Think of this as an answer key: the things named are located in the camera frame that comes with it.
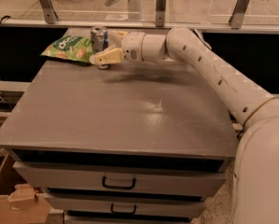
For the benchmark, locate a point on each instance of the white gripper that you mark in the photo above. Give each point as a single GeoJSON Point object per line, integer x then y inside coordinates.
{"type": "Point", "coordinates": [132, 46]}

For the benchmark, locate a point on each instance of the crushed silver redbull can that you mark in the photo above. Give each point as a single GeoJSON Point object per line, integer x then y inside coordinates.
{"type": "Point", "coordinates": [99, 41]}

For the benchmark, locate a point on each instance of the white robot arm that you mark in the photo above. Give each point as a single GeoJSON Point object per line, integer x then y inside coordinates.
{"type": "Point", "coordinates": [255, 195]}

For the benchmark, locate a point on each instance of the green rice chip bag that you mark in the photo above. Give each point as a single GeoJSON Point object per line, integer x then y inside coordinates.
{"type": "Point", "coordinates": [70, 47]}

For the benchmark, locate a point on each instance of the cardboard box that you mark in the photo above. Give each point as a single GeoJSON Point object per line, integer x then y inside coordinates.
{"type": "Point", "coordinates": [20, 203]}

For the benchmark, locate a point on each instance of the middle metal bracket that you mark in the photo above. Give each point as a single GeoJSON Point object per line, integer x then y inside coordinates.
{"type": "Point", "coordinates": [160, 13]}

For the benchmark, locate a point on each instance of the metal bracket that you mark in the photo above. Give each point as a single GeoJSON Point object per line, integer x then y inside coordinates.
{"type": "Point", "coordinates": [237, 17]}
{"type": "Point", "coordinates": [160, 13]}
{"type": "Point", "coordinates": [48, 11]}

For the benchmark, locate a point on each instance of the left metal bracket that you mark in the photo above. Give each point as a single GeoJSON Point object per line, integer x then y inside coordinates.
{"type": "Point", "coordinates": [48, 11]}

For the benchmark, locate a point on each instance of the right metal bracket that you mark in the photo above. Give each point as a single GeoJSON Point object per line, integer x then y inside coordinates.
{"type": "Point", "coordinates": [237, 17]}

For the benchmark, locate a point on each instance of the top drawer black handle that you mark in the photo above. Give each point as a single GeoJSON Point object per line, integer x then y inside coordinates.
{"type": "Point", "coordinates": [109, 183]}

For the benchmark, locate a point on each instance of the drawer black handle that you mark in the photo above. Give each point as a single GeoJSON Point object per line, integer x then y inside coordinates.
{"type": "Point", "coordinates": [109, 183]}
{"type": "Point", "coordinates": [123, 209]}

